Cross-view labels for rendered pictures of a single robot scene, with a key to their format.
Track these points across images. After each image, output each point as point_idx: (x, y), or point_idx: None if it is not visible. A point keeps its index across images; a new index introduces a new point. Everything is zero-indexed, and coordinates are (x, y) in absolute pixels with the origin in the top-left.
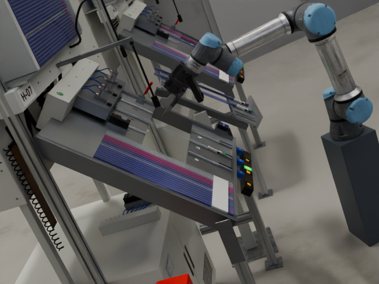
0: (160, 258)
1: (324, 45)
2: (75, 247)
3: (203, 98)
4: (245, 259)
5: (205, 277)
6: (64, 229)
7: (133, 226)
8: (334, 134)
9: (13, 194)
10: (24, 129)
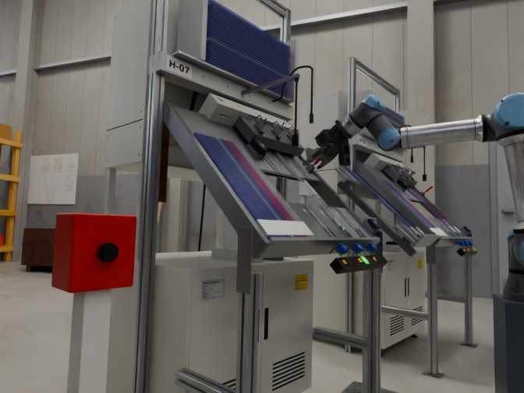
0: (203, 268)
1: (514, 146)
2: (144, 209)
3: (345, 162)
4: (249, 292)
5: (281, 368)
6: (144, 188)
7: (233, 259)
8: (507, 288)
9: (138, 150)
10: (158, 87)
